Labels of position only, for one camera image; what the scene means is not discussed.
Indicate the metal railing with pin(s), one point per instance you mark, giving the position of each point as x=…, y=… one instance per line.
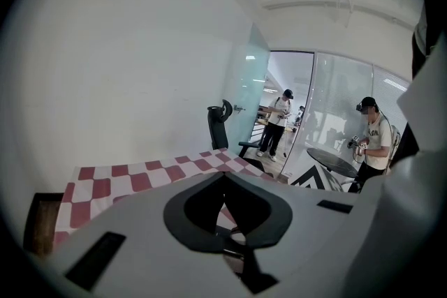
x=257, y=132

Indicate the black office chair with headrest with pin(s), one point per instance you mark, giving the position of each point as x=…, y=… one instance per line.
x=218, y=129

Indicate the frosted glass door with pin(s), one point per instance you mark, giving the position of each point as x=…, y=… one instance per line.
x=248, y=80

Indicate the round black marble table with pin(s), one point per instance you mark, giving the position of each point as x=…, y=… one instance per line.
x=331, y=160

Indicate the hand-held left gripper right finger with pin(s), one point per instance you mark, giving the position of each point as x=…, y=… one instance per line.
x=314, y=237

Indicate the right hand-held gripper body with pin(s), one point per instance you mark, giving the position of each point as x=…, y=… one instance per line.
x=307, y=179

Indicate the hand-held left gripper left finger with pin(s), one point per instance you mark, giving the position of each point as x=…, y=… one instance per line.
x=146, y=254

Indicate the red white checkered tablecloth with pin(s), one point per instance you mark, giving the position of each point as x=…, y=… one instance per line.
x=139, y=178

